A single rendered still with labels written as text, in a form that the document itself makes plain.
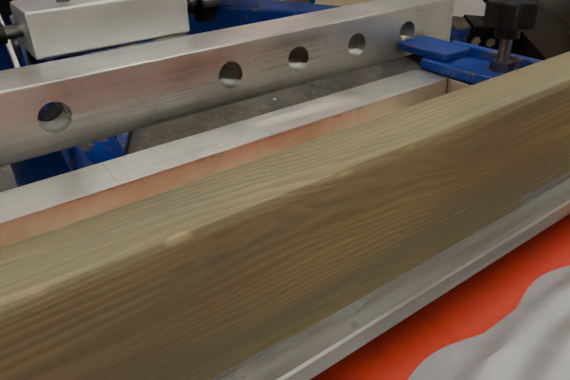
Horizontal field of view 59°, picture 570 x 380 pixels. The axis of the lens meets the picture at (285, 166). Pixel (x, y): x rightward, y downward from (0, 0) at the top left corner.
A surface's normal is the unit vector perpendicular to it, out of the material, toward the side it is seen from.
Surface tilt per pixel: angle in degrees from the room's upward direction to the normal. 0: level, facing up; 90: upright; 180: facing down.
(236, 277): 74
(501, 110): 48
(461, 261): 16
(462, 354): 24
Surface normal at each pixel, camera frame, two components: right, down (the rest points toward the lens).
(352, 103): -0.04, -0.88
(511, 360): 0.36, -0.62
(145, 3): 0.58, 0.37
